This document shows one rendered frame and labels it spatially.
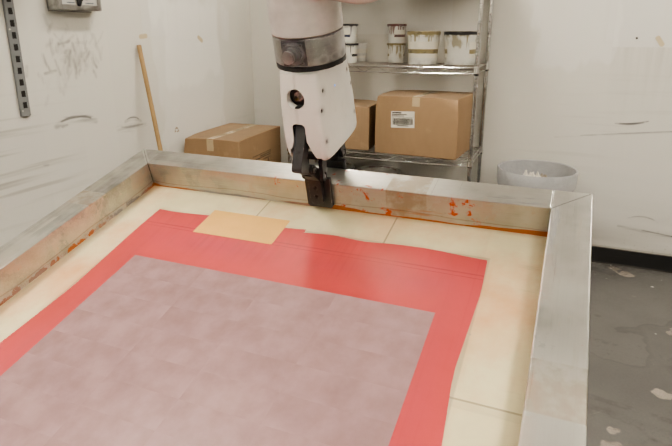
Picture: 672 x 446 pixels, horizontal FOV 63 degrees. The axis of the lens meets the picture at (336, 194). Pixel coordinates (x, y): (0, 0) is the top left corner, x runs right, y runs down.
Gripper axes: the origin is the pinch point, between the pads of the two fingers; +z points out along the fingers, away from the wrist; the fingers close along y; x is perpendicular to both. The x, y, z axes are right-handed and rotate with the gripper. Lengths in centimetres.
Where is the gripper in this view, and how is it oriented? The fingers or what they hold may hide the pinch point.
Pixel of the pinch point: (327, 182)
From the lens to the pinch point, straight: 66.4
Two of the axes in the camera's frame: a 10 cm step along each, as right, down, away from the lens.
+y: 3.8, -5.1, 7.8
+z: 1.0, 8.6, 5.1
